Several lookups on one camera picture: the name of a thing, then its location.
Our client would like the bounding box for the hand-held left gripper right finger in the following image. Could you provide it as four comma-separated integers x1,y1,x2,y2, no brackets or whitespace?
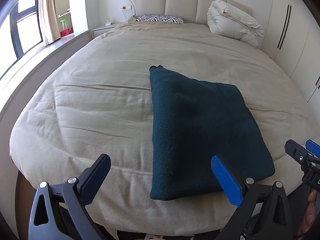
210,155,293,240

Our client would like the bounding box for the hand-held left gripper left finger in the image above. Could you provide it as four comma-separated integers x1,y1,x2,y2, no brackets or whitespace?
27,153,111,240

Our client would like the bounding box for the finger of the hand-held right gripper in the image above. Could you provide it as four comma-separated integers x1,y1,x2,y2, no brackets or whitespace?
285,139,310,167
305,140,320,158

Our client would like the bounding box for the dark teal knit sweater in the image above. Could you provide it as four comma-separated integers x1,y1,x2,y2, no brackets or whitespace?
149,65,276,201

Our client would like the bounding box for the person's right hand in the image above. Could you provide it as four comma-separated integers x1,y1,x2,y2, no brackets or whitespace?
299,189,320,236

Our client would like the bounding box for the bed with beige sheet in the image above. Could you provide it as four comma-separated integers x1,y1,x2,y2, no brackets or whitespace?
9,21,312,238

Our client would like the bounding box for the white built-in wardrobe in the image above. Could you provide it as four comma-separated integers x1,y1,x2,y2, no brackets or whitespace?
260,0,320,103

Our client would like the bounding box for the white window bench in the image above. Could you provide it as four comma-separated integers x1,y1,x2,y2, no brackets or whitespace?
0,29,92,117

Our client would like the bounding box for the white rolled duvet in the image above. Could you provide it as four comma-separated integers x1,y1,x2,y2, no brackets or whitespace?
207,0,265,47

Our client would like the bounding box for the red box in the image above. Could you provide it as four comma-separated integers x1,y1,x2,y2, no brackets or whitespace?
60,27,74,38

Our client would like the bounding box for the white nightstand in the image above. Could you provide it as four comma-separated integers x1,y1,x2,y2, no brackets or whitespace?
92,24,121,39

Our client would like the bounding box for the black framed window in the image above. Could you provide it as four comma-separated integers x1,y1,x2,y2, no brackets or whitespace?
0,0,43,80

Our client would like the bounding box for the zebra print pillow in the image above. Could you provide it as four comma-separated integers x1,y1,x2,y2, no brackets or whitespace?
136,14,185,25

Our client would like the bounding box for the beige curtain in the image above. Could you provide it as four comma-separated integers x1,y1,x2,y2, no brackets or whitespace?
37,0,60,46

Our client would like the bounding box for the white shelf unit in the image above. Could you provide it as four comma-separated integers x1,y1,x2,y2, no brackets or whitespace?
54,0,74,39

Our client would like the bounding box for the beige padded headboard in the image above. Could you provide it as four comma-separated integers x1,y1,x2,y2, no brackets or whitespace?
129,0,252,25

